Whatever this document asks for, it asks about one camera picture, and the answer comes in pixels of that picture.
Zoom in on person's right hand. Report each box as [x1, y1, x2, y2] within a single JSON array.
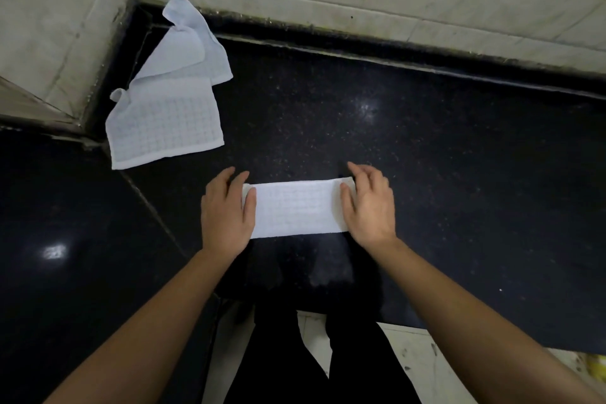
[[340, 161, 397, 249]]

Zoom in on person's left hand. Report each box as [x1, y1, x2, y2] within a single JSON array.
[[201, 166, 258, 258]]

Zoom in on white waffle towel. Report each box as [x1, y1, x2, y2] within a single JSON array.
[[105, 0, 234, 170], [242, 176, 357, 240]]

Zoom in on person's left forearm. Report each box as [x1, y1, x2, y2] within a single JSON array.
[[44, 247, 252, 404]]

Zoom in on person's right forearm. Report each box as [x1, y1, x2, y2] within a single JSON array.
[[365, 237, 606, 404]]

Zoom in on crumpled white waffle towel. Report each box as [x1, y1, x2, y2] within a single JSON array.
[[105, 0, 234, 170]]

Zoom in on person's black trousers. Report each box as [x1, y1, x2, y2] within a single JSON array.
[[223, 297, 423, 404]]

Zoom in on yellow object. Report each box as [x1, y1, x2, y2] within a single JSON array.
[[584, 353, 606, 382]]

